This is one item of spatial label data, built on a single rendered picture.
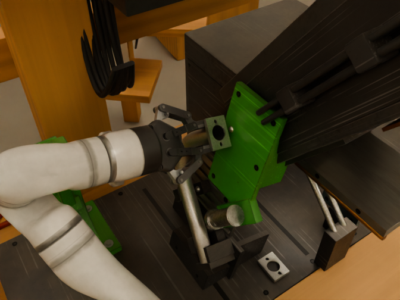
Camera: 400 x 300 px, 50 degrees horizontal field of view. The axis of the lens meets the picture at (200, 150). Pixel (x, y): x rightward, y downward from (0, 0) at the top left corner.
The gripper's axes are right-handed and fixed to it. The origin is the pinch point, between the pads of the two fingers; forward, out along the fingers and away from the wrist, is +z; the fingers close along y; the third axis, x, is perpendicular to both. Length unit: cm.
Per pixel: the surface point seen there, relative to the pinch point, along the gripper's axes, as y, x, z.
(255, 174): -8.1, -5.4, 4.1
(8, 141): 28, 203, 9
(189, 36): 21.0, 10.9, 9.7
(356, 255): -31.4, -0.3, 29.9
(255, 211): -14.5, -2.7, 4.4
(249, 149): -3.8, -5.3, 4.1
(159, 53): 72, 206, 123
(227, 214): -13.9, -0.1, 0.4
